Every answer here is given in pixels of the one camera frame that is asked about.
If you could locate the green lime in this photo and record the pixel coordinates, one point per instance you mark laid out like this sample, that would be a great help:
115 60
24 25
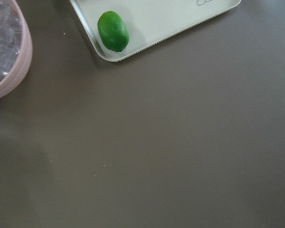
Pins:
113 31

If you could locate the pink bowl with ice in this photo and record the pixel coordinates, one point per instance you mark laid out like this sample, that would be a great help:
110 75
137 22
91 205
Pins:
15 46

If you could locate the cream plastic tray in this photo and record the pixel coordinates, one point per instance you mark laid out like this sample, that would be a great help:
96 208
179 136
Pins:
148 21

